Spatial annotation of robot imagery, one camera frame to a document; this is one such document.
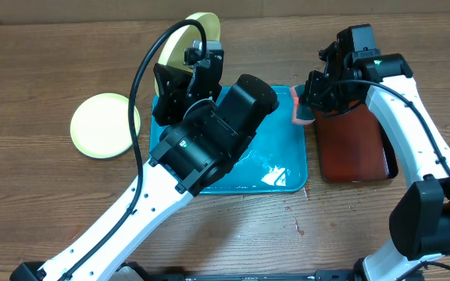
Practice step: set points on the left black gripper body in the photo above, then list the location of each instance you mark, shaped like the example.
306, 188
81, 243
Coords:
174, 108

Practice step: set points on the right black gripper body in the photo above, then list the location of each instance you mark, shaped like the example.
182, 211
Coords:
323, 97

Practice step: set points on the orange sponge with green scourer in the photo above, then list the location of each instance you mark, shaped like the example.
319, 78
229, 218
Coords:
301, 114

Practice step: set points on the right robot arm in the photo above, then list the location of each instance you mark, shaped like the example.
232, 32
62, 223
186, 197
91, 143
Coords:
420, 223

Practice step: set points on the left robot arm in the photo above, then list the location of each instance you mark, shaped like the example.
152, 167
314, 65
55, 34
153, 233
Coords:
206, 131

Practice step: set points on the black tray with red inside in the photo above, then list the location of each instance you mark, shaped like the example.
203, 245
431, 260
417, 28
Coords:
353, 147

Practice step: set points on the teal plastic tray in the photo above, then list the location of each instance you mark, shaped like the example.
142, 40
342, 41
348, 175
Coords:
275, 161

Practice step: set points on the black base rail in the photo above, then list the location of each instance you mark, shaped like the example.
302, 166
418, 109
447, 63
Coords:
133, 271

